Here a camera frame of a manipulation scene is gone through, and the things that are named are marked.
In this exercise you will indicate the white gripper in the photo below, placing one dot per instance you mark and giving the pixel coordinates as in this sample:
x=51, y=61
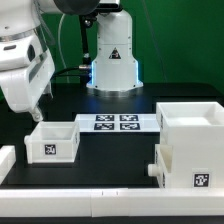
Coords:
x=22, y=88

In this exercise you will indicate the white drawer with knob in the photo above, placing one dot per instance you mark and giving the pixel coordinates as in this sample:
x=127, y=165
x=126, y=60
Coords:
x=53, y=142

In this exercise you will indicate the large white drawer housing box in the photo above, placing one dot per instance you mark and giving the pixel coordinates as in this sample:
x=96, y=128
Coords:
x=195, y=131

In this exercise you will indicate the black camera stand pole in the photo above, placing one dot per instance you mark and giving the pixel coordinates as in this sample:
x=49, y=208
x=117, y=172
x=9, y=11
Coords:
x=86, y=60

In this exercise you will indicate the white drawer tray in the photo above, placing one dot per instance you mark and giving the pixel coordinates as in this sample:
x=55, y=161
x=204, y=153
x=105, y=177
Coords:
x=162, y=166

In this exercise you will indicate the white front rail bar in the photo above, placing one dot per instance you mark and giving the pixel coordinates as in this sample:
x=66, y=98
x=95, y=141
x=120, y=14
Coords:
x=110, y=202

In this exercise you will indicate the white marker tag plate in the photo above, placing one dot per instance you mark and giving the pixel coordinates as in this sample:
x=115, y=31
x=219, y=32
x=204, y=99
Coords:
x=107, y=123

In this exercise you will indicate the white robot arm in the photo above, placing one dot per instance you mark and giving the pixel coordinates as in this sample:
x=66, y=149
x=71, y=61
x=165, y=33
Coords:
x=26, y=63

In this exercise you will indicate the white left rail block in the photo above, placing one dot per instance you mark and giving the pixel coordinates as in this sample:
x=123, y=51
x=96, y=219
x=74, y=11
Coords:
x=7, y=160

